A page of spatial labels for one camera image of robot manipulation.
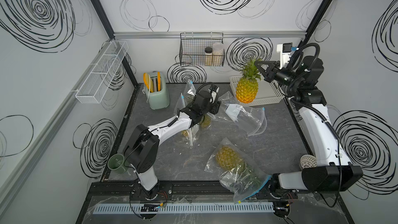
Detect black wire basket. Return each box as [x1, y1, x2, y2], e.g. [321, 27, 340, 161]
[179, 32, 226, 67]

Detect grey cable duct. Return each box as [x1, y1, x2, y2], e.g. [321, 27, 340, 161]
[93, 202, 275, 215]

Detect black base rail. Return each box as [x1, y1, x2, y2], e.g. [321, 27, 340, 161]
[90, 179, 299, 200]

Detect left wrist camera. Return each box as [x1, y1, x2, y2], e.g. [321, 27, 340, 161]
[209, 85, 219, 104]

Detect green cup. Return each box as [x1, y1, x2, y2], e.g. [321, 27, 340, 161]
[107, 153, 127, 174]

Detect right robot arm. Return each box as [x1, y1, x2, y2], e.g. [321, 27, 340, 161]
[255, 43, 363, 193]

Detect white plastic basket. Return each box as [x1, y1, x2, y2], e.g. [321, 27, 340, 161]
[229, 75, 284, 106]

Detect white wire shelf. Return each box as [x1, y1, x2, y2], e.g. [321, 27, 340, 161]
[75, 40, 129, 104]

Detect pineapple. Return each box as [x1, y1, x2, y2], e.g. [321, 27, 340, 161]
[236, 59, 261, 104]

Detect yellow toast slice left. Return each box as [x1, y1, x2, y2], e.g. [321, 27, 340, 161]
[143, 73, 154, 93]

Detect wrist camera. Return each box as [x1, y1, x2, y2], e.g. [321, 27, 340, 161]
[209, 85, 219, 104]
[276, 43, 293, 69]

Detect mint green toaster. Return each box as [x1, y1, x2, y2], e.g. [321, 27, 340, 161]
[144, 72, 170, 110]

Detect zip-top bag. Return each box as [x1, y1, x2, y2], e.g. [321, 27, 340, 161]
[204, 138, 271, 204]
[174, 93, 200, 148]
[180, 83, 216, 128]
[212, 91, 267, 136]

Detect orange toast slice right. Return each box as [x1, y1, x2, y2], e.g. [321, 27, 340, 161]
[157, 72, 162, 92]

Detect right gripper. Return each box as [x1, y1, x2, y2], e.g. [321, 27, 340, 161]
[254, 61, 301, 91]

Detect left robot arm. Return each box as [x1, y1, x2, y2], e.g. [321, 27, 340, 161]
[123, 83, 221, 199]

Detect white woven ball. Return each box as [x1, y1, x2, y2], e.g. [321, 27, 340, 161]
[299, 155, 317, 170]

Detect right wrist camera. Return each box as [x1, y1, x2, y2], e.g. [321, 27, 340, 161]
[276, 43, 293, 69]

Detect white lid jar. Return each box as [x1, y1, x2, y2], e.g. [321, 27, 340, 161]
[211, 42, 224, 66]

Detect black lid spice jar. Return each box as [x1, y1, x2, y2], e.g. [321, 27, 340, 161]
[205, 47, 213, 66]

